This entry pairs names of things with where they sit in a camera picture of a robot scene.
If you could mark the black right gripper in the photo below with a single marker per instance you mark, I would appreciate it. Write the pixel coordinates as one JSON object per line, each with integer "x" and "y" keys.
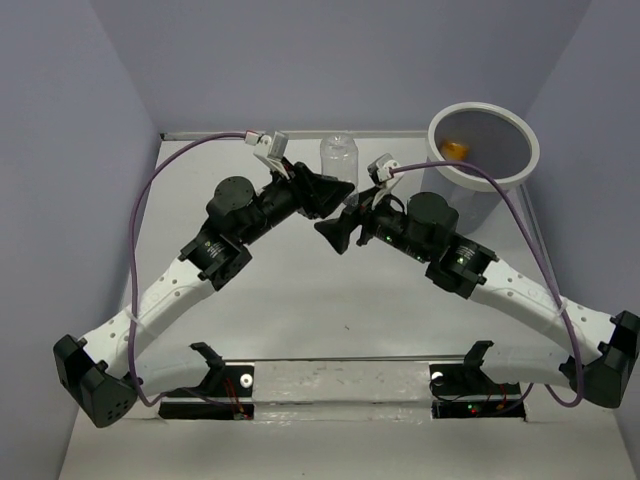
{"x": 338, "y": 230}

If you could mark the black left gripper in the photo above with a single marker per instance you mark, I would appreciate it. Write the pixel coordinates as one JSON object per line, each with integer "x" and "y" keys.
{"x": 314, "y": 194}

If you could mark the clear bottle white-blue cap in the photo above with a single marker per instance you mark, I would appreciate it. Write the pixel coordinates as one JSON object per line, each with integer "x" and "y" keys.
{"x": 340, "y": 159}

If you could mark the orange blue label bottle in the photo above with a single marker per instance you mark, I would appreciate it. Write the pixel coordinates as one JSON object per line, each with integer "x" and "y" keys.
{"x": 454, "y": 151}

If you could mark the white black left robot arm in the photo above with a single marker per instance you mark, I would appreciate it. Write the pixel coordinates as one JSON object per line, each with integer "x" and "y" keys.
{"x": 94, "y": 368}

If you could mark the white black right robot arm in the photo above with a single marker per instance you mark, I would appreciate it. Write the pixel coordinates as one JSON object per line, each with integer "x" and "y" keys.
{"x": 592, "y": 353}

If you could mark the white round bin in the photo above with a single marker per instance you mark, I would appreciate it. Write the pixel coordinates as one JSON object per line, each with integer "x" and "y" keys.
{"x": 501, "y": 144}

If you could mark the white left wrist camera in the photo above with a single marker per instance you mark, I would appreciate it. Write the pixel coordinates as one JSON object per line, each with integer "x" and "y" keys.
{"x": 269, "y": 148}

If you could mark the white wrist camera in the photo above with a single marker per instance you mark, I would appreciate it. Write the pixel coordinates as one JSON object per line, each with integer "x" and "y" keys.
{"x": 381, "y": 173}
{"x": 269, "y": 148}

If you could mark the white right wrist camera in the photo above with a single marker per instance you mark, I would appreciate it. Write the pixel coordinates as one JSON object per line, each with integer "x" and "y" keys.
{"x": 381, "y": 173}

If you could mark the aluminium table edge rail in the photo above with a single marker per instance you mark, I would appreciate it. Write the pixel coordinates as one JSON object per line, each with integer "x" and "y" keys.
{"x": 309, "y": 134}

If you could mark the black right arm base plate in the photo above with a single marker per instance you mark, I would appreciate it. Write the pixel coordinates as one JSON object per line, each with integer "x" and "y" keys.
{"x": 462, "y": 393}

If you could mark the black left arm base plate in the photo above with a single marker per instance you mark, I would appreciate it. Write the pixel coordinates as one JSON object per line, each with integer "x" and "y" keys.
{"x": 225, "y": 396}

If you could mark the right aluminium table rail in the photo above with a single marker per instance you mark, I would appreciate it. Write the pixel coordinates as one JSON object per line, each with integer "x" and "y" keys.
{"x": 535, "y": 232}

